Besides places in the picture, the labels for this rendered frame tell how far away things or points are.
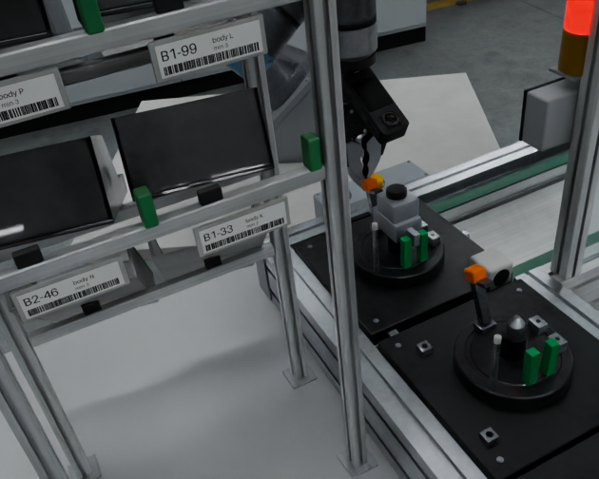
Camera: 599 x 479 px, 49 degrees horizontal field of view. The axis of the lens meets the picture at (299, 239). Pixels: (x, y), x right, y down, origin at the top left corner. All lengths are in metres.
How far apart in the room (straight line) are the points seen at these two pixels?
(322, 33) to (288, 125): 0.94
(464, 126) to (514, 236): 0.51
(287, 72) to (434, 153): 0.37
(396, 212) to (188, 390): 0.40
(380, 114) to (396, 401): 0.38
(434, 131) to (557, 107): 0.75
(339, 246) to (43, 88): 0.31
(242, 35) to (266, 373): 0.62
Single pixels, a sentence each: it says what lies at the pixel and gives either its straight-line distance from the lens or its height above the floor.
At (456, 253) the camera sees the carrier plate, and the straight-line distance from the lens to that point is 1.03.
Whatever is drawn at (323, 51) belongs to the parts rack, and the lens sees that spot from 0.54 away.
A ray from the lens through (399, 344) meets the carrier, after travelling 0.89.
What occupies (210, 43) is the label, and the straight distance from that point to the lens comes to 0.50.
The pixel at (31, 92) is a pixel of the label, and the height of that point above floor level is 1.44.
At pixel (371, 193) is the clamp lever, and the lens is 1.01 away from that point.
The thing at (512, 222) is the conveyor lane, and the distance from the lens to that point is 1.20.
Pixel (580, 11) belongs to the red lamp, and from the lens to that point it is 0.85.
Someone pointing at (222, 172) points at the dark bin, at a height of 1.31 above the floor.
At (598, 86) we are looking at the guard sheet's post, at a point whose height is 1.26.
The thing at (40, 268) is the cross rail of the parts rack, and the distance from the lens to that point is 0.55.
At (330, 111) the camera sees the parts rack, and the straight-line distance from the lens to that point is 0.56.
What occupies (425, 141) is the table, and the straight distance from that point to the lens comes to 1.56.
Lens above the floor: 1.61
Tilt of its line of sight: 36 degrees down
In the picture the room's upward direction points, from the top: 7 degrees counter-clockwise
